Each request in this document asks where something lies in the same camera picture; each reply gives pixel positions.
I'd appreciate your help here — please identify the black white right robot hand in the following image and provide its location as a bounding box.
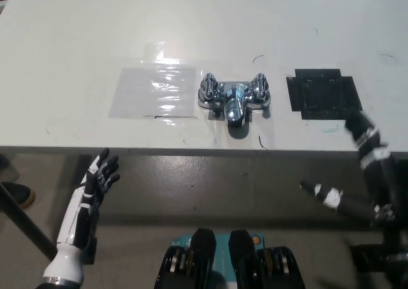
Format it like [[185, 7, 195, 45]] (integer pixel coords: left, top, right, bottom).
[[299, 110, 408, 232]]

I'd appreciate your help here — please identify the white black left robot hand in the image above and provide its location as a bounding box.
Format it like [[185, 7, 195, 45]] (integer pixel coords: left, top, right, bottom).
[[42, 147, 121, 285]]

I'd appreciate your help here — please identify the chrome faucet lever handle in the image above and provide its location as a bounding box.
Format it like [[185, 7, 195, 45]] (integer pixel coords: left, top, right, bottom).
[[200, 72, 219, 100], [250, 72, 270, 100]]

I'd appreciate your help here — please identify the black teal robot torso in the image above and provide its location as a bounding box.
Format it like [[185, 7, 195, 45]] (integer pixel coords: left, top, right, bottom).
[[154, 226, 309, 289]]

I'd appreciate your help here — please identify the chrome faucet body with spout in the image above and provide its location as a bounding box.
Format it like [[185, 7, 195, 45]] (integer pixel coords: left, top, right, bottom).
[[196, 80, 273, 128]]

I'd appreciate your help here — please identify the dark diagonal metal bar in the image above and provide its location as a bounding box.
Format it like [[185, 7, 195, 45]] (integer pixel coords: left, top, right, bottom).
[[0, 183, 59, 262]]

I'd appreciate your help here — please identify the black shoe tan sole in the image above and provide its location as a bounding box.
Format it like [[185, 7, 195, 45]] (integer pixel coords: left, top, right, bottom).
[[0, 182, 36, 210]]

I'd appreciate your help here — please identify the wide black floor tape marker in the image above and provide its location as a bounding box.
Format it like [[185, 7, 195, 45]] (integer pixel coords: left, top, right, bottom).
[[349, 243, 408, 274]]

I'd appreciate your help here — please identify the black tape square patch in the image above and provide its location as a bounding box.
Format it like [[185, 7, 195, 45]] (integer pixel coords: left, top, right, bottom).
[[285, 68, 363, 121]]

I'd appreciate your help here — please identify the translucent grey plastic sheet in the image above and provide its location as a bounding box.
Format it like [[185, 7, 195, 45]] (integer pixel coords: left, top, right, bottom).
[[107, 66, 200, 120]]

